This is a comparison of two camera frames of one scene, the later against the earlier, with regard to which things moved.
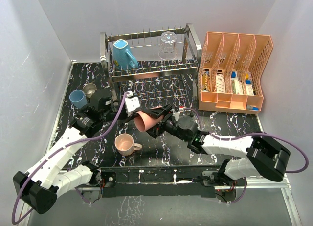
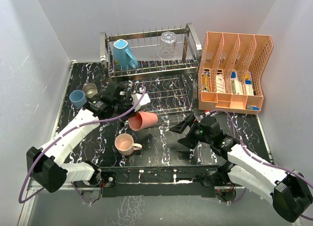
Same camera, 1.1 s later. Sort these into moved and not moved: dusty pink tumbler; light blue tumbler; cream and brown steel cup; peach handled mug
Moved: dusty pink tumbler
Not moved: light blue tumbler; peach handled mug; cream and brown steel cup
